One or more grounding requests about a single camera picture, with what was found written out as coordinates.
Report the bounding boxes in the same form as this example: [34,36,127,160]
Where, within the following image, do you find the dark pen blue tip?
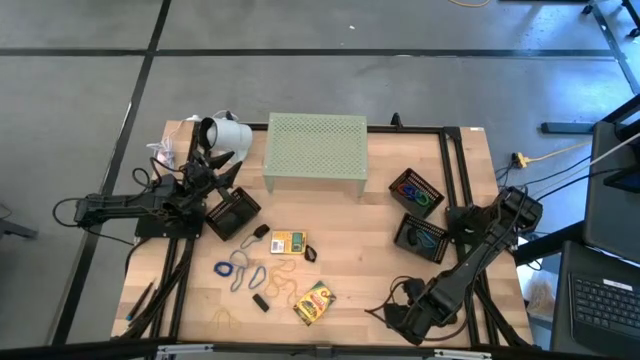
[124,279,157,322]

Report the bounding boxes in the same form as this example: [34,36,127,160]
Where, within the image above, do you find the black chair base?
[582,0,640,39]

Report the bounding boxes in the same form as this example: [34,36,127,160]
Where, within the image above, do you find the grey stand leg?
[0,202,40,241]

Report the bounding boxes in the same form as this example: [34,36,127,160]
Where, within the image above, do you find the green perforated metal riser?
[262,112,370,199]

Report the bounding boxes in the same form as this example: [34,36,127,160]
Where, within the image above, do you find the yellow rubber band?
[272,257,302,289]
[263,272,300,307]
[204,307,242,336]

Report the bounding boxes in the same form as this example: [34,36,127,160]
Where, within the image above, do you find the black laptop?
[549,239,640,359]

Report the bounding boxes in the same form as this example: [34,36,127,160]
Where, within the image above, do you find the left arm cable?
[51,196,87,230]

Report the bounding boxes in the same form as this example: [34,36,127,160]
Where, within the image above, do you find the yellow power plug cable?
[510,141,594,170]

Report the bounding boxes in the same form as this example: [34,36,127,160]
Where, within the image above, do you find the black crossbar silver brackets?
[0,338,640,360]

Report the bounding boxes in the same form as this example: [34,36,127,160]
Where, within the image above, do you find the black clip wire loop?
[239,223,272,250]

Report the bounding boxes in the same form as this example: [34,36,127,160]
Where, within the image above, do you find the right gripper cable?
[363,274,416,317]

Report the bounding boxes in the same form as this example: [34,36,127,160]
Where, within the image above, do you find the black floor foot bar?
[540,121,597,135]

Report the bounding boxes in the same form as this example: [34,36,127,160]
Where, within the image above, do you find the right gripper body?
[397,277,454,346]

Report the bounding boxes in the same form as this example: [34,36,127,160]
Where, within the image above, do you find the large crayon box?
[292,280,337,327]

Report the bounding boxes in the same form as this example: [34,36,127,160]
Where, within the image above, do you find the small yellow crayon box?
[270,229,308,256]

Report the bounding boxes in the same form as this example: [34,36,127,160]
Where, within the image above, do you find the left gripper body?
[180,149,226,204]

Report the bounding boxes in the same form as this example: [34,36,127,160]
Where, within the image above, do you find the bag of rubber bands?
[524,277,556,317]

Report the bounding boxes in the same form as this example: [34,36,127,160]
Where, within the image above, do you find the black slotted plastic basket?
[393,213,450,265]
[388,167,445,220]
[204,186,262,242]

